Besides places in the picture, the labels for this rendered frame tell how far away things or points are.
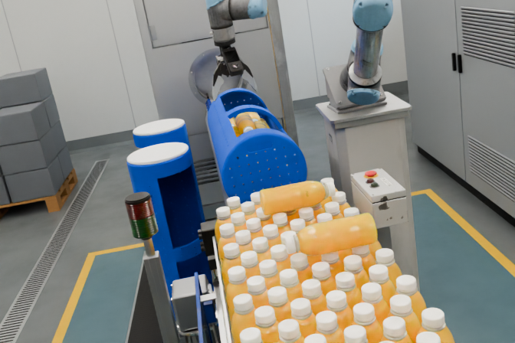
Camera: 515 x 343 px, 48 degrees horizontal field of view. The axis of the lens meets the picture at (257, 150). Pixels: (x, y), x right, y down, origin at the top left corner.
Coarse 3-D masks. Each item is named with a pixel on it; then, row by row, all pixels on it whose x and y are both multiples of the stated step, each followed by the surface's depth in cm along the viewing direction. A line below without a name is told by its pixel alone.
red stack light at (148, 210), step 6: (150, 198) 141; (126, 204) 139; (132, 204) 139; (138, 204) 138; (144, 204) 139; (150, 204) 140; (126, 210) 140; (132, 210) 139; (138, 210) 139; (144, 210) 139; (150, 210) 140; (132, 216) 140; (138, 216) 139; (144, 216) 139
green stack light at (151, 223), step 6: (150, 216) 141; (132, 222) 140; (138, 222) 139; (144, 222) 140; (150, 222) 141; (156, 222) 143; (132, 228) 141; (138, 228) 140; (144, 228) 140; (150, 228) 141; (156, 228) 143; (138, 234) 141; (144, 234) 140; (150, 234) 141
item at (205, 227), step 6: (204, 222) 185; (210, 222) 184; (204, 228) 180; (210, 228) 179; (198, 234) 180; (204, 234) 179; (210, 234) 179; (204, 240) 179; (210, 240) 180; (204, 246) 180; (210, 246) 180; (210, 252) 181
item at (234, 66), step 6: (228, 48) 192; (234, 48) 192; (222, 54) 192; (228, 54) 190; (234, 54) 190; (228, 60) 188; (234, 60) 188; (240, 60) 188; (228, 66) 187; (234, 66) 186; (240, 66) 186; (234, 72) 186; (240, 72) 186
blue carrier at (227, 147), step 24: (240, 96) 271; (216, 120) 237; (216, 144) 217; (240, 144) 187; (264, 144) 189; (288, 144) 189; (240, 168) 189; (264, 168) 191; (288, 168) 192; (240, 192) 192
